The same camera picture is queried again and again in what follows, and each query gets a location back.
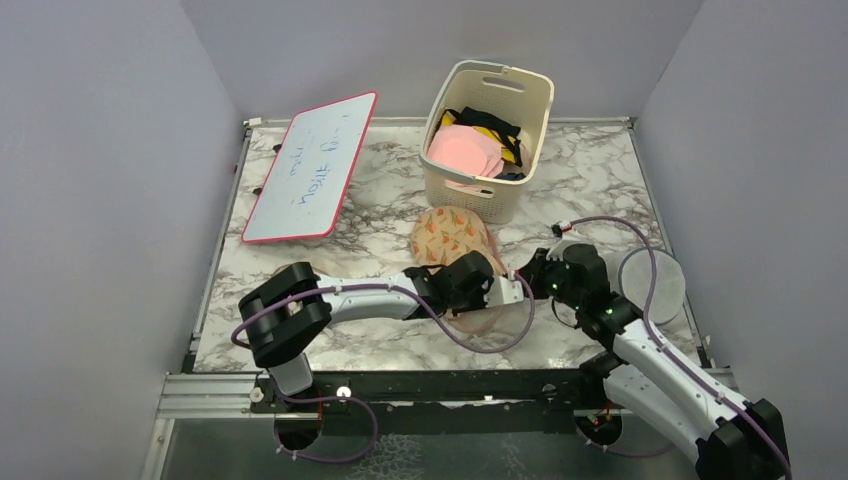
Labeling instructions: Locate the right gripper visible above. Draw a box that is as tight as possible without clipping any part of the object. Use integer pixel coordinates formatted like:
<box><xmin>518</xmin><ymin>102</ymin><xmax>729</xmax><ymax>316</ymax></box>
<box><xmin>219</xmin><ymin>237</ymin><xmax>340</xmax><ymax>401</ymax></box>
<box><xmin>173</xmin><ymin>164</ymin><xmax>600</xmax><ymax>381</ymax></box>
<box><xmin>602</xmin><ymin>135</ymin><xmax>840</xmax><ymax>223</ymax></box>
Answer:
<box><xmin>519</xmin><ymin>247</ymin><xmax>584</xmax><ymax>310</ymax></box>

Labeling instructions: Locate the floral mesh laundry bag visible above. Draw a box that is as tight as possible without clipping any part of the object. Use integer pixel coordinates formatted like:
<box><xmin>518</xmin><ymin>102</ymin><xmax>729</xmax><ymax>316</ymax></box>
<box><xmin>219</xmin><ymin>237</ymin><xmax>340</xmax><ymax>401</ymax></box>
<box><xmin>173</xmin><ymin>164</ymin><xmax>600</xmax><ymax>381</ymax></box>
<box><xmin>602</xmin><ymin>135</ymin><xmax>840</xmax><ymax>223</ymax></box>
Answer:
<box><xmin>410</xmin><ymin>206</ymin><xmax>506</xmax><ymax>336</ymax></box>

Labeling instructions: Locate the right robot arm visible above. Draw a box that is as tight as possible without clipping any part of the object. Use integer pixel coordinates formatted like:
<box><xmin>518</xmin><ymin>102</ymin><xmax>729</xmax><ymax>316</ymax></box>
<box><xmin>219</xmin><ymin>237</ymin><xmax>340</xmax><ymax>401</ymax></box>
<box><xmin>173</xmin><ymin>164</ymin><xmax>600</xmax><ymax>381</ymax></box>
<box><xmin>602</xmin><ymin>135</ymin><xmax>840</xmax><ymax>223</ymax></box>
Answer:
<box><xmin>518</xmin><ymin>240</ymin><xmax>792</xmax><ymax>479</ymax></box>

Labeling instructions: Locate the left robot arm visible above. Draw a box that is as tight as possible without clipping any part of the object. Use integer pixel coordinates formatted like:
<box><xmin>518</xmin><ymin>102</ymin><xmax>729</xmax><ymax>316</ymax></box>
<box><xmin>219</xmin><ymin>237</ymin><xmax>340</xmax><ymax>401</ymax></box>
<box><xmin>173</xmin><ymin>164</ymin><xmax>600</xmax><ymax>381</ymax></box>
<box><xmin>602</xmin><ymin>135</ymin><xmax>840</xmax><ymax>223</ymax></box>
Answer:
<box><xmin>230</xmin><ymin>250</ymin><xmax>534</xmax><ymax>411</ymax></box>

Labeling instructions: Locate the cream plastic laundry basket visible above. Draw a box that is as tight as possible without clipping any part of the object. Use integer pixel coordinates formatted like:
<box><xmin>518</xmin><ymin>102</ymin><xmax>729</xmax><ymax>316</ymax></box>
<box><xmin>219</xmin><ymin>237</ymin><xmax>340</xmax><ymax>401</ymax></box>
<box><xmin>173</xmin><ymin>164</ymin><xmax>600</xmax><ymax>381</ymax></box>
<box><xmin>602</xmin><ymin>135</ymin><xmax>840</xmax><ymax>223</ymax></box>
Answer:
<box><xmin>419</xmin><ymin>60</ymin><xmax>555</xmax><ymax>224</ymax></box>

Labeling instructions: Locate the pink cloth in basket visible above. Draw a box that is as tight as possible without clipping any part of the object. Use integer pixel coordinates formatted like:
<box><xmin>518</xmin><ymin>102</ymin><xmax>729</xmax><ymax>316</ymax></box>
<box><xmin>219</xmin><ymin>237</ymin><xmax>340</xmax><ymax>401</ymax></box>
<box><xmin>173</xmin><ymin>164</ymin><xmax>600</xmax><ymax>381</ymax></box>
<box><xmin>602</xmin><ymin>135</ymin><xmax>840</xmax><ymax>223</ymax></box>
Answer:
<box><xmin>427</xmin><ymin>124</ymin><xmax>504</xmax><ymax>178</ymax></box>

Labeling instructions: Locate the black and yellow garment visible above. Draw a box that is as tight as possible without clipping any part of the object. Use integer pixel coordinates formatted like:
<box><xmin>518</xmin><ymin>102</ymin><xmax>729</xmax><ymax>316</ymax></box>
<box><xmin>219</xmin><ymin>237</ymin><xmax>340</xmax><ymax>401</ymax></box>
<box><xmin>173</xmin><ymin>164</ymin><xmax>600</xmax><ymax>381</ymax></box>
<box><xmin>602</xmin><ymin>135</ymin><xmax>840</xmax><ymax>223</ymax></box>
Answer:
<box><xmin>439</xmin><ymin>106</ymin><xmax>523</xmax><ymax>167</ymax></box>

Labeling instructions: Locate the red-framed whiteboard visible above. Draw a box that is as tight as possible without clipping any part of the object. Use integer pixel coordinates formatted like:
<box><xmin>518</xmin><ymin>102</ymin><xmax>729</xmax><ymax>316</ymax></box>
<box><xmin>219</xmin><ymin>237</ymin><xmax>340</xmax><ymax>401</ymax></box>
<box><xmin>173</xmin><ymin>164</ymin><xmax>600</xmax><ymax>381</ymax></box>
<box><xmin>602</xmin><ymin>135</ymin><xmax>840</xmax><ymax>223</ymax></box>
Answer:
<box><xmin>241</xmin><ymin>91</ymin><xmax>378</xmax><ymax>244</ymax></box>

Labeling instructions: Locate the black mounting rail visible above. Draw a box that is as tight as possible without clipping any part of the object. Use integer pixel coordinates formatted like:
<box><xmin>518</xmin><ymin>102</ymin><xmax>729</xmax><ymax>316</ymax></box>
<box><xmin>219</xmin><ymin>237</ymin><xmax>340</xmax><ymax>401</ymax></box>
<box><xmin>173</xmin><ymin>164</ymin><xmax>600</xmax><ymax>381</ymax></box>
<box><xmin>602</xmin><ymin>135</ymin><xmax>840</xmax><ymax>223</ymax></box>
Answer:
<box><xmin>249</xmin><ymin>368</ymin><xmax>623</xmax><ymax>444</ymax></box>

